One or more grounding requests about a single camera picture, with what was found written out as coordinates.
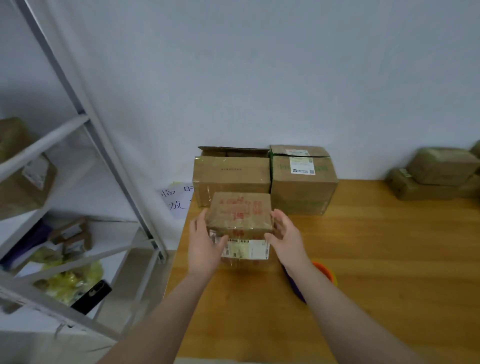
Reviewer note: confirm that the person's right hand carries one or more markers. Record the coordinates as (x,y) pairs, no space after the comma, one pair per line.
(289,244)

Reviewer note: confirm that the person's left hand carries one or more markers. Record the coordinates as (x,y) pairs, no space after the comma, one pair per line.
(204,251)

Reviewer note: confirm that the blue orange tape dispenser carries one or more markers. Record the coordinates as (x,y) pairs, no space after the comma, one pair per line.
(324,270)

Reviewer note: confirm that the stack of cardboard boxes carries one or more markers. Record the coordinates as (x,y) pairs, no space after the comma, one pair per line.
(304,191)

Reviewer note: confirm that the cube red-printed cardboard box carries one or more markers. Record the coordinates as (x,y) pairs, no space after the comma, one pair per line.
(240,210)

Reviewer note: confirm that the box barcode label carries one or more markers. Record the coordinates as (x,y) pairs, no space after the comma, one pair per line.
(420,189)

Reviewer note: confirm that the small open-flap cardboard box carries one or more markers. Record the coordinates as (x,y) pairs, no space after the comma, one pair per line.
(444,165)

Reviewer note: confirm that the squat red-printed cardboard box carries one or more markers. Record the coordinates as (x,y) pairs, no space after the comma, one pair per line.
(476,148)

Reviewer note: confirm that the person's left forearm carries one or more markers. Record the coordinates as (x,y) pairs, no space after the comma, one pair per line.
(157,322)

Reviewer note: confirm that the person's right forearm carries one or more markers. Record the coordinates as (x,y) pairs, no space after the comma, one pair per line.
(352,322)

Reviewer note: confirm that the wooden table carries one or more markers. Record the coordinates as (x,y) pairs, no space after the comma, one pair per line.
(405,262)

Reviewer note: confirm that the black mobile phone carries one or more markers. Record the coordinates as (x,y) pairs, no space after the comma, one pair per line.
(91,297)

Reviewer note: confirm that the small open carton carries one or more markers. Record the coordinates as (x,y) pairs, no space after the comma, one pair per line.
(71,232)

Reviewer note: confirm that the yellow plastic bag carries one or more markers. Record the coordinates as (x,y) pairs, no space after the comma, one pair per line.
(71,283)

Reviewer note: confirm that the dark blue bag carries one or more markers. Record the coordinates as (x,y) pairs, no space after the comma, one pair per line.
(24,244)

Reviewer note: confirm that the large worn shelf carton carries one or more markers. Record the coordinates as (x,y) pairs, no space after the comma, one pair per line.
(21,184)

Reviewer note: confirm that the grey metal shelf rack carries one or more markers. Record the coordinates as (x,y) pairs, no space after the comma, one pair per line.
(37,146)

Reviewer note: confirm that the white paper wall sign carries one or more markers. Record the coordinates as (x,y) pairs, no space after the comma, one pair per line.
(176,199)

